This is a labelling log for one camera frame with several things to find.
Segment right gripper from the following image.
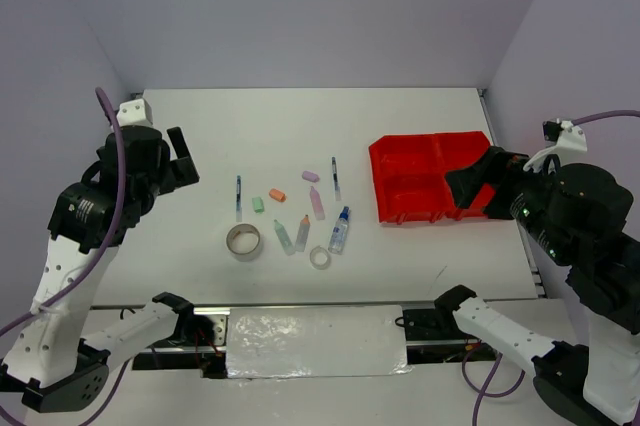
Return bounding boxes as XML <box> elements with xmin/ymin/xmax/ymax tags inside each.
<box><xmin>441</xmin><ymin>138</ymin><xmax>573</xmax><ymax>258</ymax></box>

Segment green highlighter cap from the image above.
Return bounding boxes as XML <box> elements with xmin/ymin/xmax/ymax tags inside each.
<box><xmin>252</xmin><ymin>196</ymin><xmax>265</xmax><ymax>214</ymax></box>

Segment orange highlighter cap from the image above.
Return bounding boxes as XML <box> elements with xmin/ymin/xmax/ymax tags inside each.
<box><xmin>269</xmin><ymin>188</ymin><xmax>286</xmax><ymax>203</ymax></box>

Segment green highlighter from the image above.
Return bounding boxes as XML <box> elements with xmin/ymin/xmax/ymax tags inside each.
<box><xmin>273</xmin><ymin>219</ymin><xmax>295</xmax><ymax>256</ymax></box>

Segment orange highlighter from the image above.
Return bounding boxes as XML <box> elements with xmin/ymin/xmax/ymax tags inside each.
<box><xmin>295</xmin><ymin>215</ymin><xmax>311</xmax><ymax>252</ymax></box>

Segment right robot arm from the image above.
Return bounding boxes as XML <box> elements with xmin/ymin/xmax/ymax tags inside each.
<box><xmin>434</xmin><ymin>146</ymin><xmax>639</xmax><ymax>425</ymax></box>

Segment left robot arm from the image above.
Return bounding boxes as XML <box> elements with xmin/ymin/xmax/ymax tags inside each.
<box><xmin>1</xmin><ymin>126</ymin><xmax>199</xmax><ymax>413</ymax></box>

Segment left blue pen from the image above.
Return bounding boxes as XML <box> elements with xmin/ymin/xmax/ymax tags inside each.
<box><xmin>235</xmin><ymin>175</ymin><xmax>242</xmax><ymax>222</ymax></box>

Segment blue pen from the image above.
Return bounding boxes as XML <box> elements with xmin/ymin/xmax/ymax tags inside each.
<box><xmin>235</xmin><ymin>175</ymin><xmax>242</xmax><ymax>222</ymax></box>
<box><xmin>331</xmin><ymin>156</ymin><xmax>341</xmax><ymax>201</ymax></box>

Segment red compartment tray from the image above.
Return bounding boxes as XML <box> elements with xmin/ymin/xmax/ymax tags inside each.
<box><xmin>369</xmin><ymin>131</ymin><xmax>494</xmax><ymax>225</ymax></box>

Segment large tape roll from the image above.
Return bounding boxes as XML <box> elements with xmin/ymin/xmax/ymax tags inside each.
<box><xmin>225</xmin><ymin>223</ymin><xmax>264</xmax><ymax>262</ymax></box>

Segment purple highlighter cap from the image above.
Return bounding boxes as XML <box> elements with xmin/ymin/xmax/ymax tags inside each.
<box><xmin>301</xmin><ymin>170</ymin><xmax>320</xmax><ymax>183</ymax></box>

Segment pink highlighter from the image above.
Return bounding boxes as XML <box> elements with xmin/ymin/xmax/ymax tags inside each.
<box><xmin>309</xmin><ymin>186</ymin><xmax>325</xmax><ymax>221</ymax></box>

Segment right blue pen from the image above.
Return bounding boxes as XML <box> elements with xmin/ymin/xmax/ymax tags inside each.
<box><xmin>331</xmin><ymin>156</ymin><xmax>341</xmax><ymax>201</ymax></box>

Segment blue spray bottle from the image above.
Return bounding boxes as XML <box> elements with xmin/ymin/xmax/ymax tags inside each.
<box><xmin>328</xmin><ymin>206</ymin><xmax>350</xmax><ymax>254</ymax></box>

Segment small clear tape roll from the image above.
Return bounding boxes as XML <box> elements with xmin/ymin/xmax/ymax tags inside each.
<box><xmin>309</xmin><ymin>246</ymin><xmax>331</xmax><ymax>270</ymax></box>

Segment white foil panel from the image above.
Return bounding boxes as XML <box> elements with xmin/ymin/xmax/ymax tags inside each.
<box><xmin>226</xmin><ymin>305</ymin><xmax>411</xmax><ymax>379</ymax></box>

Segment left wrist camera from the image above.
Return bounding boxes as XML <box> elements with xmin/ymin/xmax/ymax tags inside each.
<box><xmin>116</xmin><ymin>98</ymin><xmax>153</xmax><ymax>127</ymax></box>

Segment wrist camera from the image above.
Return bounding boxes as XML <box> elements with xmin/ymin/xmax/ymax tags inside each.
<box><xmin>523</xmin><ymin>119</ymin><xmax>588</xmax><ymax>173</ymax></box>
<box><xmin>116</xmin><ymin>98</ymin><xmax>153</xmax><ymax>127</ymax></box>

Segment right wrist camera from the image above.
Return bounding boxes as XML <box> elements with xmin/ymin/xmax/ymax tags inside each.
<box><xmin>523</xmin><ymin>119</ymin><xmax>588</xmax><ymax>173</ymax></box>

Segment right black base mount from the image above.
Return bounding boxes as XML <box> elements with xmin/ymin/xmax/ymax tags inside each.
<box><xmin>395</xmin><ymin>308</ymin><xmax>480</xmax><ymax>366</ymax></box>

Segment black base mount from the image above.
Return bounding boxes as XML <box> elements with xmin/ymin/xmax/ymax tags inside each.
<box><xmin>174</xmin><ymin>312</ymin><xmax>227</xmax><ymax>379</ymax></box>
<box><xmin>395</xmin><ymin>308</ymin><xmax>480</xmax><ymax>366</ymax></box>

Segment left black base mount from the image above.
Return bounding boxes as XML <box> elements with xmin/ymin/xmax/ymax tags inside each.
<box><xmin>174</xmin><ymin>312</ymin><xmax>227</xmax><ymax>379</ymax></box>

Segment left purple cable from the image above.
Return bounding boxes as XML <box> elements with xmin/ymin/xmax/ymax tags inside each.
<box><xmin>0</xmin><ymin>86</ymin><xmax>132</xmax><ymax>426</ymax></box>

